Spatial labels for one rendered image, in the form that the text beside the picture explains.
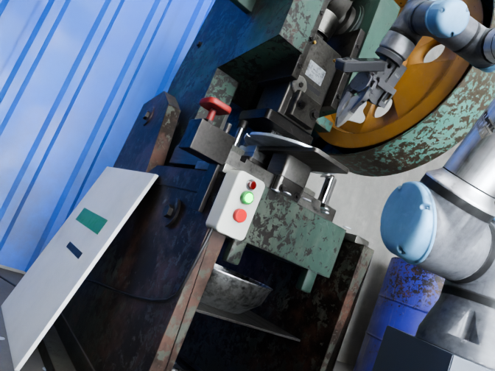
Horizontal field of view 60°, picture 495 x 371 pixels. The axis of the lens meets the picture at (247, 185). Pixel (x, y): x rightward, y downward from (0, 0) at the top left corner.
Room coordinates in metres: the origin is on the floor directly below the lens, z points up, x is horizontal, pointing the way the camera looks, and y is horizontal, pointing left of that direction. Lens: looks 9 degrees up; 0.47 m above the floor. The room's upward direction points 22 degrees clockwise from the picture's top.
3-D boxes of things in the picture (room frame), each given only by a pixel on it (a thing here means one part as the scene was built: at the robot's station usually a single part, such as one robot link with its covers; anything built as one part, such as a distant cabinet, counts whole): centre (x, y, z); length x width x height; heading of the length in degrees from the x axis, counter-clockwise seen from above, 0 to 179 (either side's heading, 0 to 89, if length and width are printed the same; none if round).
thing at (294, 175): (1.15, -0.11, 0.72); 0.25 x 0.14 x 0.14; 33
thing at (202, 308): (1.31, -0.01, 0.31); 0.43 x 0.42 x 0.01; 123
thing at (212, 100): (0.93, 0.14, 0.72); 0.07 x 0.06 x 0.08; 33
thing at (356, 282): (1.56, -0.17, 0.45); 0.92 x 0.12 x 0.90; 33
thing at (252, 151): (1.29, -0.02, 0.76); 0.15 x 0.09 x 0.05; 123
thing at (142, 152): (1.27, 0.28, 0.45); 0.92 x 0.12 x 0.90; 33
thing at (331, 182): (1.29, -0.23, 0.75); 0.03 x 0.03 x 0.10; 33
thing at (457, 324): (0.70, -0.43, 0.50); 0.15 x 0.15 x 0.10
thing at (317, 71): (1.26, -0.04, 1.04); 0.17 x 0.15 x 0.30; 33
